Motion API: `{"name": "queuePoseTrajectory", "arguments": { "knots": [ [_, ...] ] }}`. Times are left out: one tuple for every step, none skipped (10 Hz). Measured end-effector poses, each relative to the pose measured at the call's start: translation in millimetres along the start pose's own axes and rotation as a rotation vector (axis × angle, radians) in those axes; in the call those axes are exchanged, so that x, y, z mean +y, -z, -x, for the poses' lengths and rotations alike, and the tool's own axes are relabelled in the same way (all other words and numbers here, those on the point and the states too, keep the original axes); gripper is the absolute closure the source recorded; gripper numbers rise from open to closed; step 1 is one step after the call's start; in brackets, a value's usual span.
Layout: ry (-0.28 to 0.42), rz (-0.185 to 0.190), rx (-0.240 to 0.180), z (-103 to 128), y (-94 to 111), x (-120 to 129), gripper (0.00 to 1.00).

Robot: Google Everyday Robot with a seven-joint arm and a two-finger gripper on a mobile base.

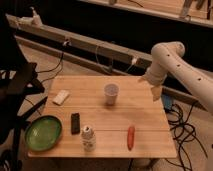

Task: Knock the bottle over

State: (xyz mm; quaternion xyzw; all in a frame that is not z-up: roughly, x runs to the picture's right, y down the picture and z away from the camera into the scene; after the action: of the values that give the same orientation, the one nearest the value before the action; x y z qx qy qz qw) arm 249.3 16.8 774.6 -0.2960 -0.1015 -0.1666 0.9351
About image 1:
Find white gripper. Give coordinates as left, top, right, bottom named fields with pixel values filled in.
left=138, top=67, right=166, bottom=101

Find small white bottle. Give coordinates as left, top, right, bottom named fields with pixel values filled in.
left=81, top=125, right=96, bottom=151

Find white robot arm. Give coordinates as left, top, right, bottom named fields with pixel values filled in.
left=139, top=41, right=213, bottom=114

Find blue box on floor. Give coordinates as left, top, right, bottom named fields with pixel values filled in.
left=162, top=95, right=173, bottom=110

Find white paper cup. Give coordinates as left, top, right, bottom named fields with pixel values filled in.
left=104, top=84, right=119, bottom=105

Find orange carrot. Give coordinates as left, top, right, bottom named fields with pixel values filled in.
left=127, top=126, right=135, bottom=151

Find wooden table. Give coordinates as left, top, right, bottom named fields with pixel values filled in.
left=28, top=76, right=177, bottom=158

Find black rectangular remote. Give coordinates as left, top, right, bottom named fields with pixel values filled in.
left=71, top=113, right=80, bottom=134

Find white sponge block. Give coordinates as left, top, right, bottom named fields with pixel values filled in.
left=53, top=90, right=69, bottom=105

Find green plate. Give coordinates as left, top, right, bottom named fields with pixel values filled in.
left=25, top=115, right=62, bottom=152

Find black tripod stand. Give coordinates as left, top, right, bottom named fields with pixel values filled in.
left=0, top=11, right=47, bottom=171

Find long metal rail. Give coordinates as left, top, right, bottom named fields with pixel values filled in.
left=6, top=15, right=152, bottom=67

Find black floor cables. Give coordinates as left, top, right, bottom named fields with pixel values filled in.
left=164, top=101, right=213, bottom=171

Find white device on rail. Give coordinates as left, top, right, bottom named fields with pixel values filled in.
left=19, top=7, right=43, bottom=27

